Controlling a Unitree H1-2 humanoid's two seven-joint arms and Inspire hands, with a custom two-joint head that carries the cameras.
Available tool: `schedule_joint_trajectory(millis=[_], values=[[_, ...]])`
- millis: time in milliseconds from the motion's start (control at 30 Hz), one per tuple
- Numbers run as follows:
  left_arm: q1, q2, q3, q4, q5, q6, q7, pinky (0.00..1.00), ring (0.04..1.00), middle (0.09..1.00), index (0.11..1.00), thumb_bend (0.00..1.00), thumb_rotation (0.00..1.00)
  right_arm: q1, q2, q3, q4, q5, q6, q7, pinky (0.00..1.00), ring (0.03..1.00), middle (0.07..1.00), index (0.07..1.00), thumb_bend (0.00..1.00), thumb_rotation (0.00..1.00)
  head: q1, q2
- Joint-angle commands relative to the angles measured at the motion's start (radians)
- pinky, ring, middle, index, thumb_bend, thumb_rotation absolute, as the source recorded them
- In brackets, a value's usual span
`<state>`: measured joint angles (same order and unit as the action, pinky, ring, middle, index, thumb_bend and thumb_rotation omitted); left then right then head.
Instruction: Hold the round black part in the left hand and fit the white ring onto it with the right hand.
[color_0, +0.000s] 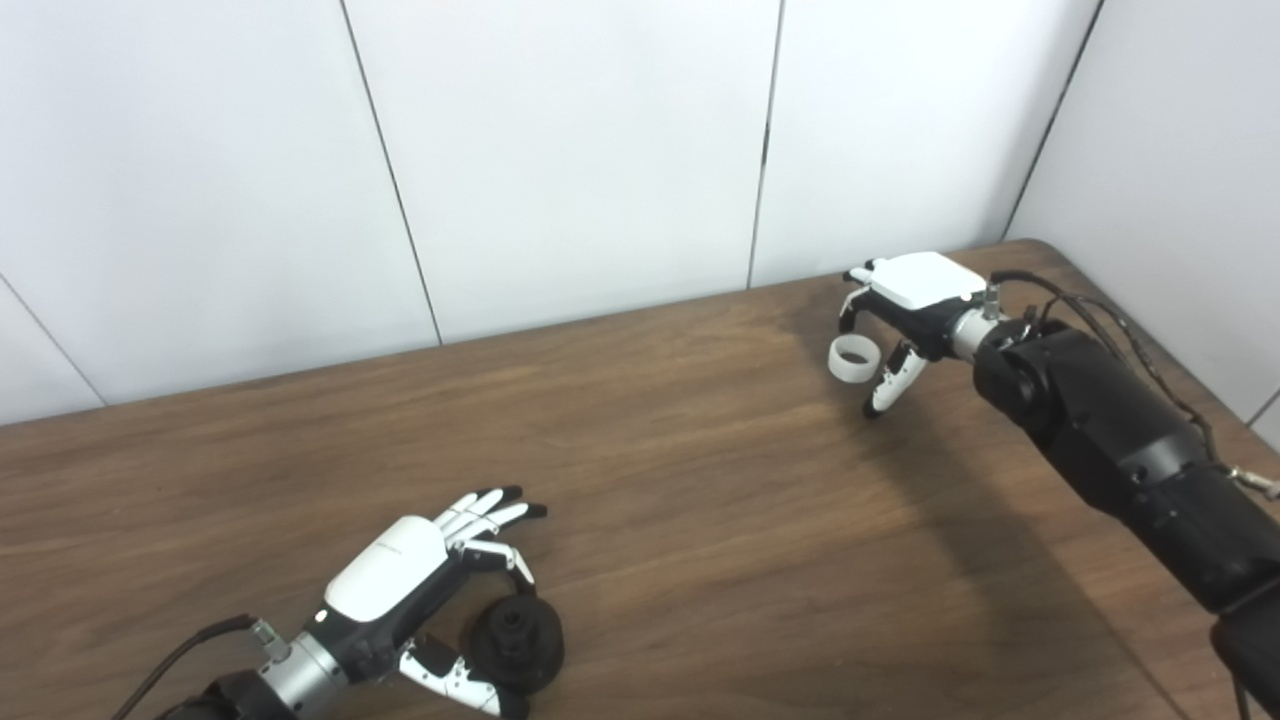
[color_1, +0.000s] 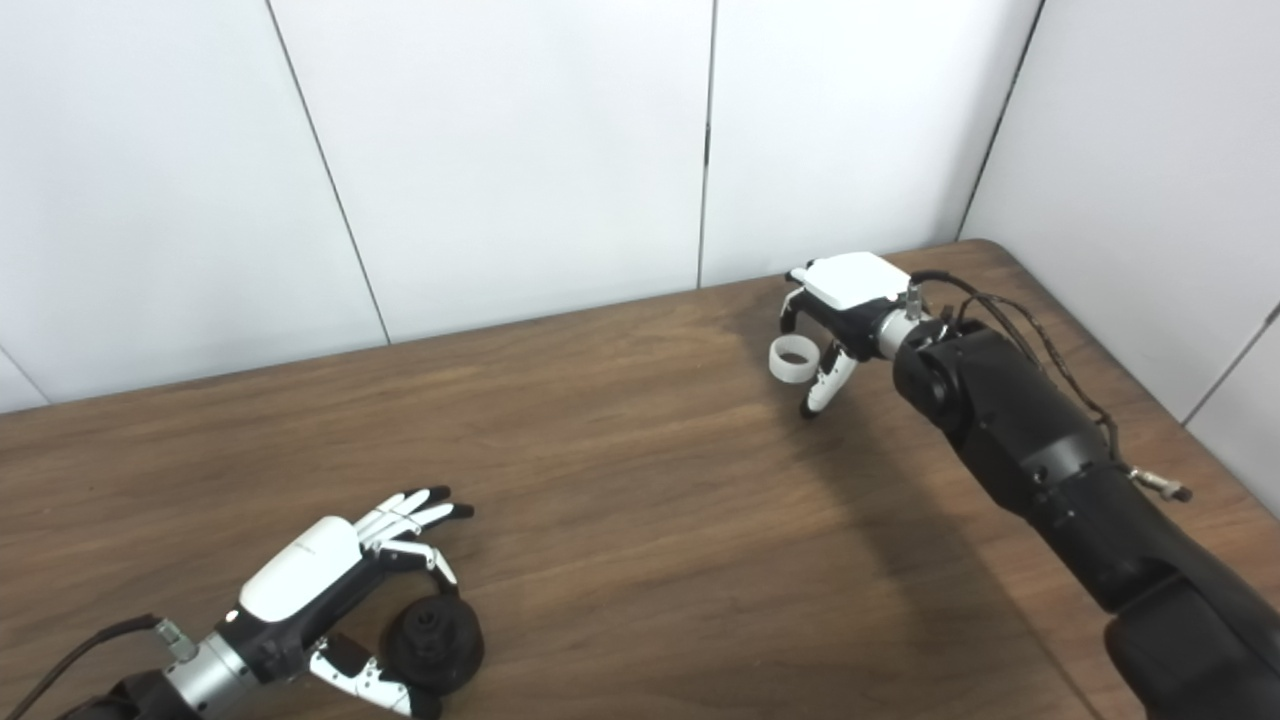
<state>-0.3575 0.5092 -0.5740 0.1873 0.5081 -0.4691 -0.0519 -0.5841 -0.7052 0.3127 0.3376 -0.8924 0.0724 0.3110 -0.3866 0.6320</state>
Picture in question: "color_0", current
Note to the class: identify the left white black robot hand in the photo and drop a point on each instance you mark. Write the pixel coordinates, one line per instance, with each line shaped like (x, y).
(385, 575)

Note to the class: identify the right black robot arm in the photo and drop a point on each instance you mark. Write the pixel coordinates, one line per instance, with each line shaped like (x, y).
(1110, 420)

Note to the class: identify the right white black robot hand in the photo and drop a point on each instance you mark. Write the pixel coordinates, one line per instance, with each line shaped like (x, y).
(925, 280)

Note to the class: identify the round black part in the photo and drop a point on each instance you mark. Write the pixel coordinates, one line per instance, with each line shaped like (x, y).
(520, 660)

